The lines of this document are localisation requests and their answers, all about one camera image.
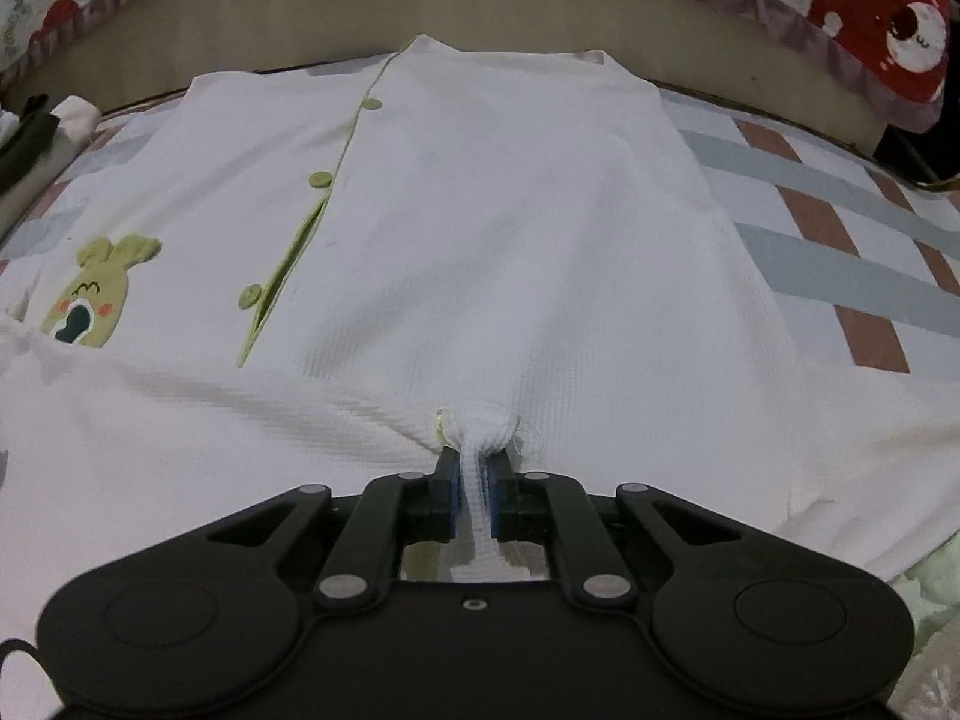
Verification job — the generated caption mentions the pale green cloth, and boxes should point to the pale green cloth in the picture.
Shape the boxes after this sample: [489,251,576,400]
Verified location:
[889,525,960,720]

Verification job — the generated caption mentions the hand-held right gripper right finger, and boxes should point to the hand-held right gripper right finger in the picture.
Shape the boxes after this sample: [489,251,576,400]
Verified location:
[487,450,743,610]

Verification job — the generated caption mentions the black cord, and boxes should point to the black cord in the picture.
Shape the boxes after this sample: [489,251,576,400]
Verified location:
[0,637,53,698]

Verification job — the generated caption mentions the white pajama top green buttons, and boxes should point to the white pajama top green buttons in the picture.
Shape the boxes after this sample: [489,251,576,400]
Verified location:
[0,34,960,586]

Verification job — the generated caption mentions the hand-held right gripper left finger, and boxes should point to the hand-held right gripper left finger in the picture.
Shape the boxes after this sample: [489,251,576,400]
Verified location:
[206,448,460,610]

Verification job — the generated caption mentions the beige bed base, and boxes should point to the beige bed base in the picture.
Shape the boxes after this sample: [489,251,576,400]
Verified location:
[11,0,890,160]

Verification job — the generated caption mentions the dark folded garment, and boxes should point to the dark folded garment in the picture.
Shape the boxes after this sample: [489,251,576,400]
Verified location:
[0,94,62,197]

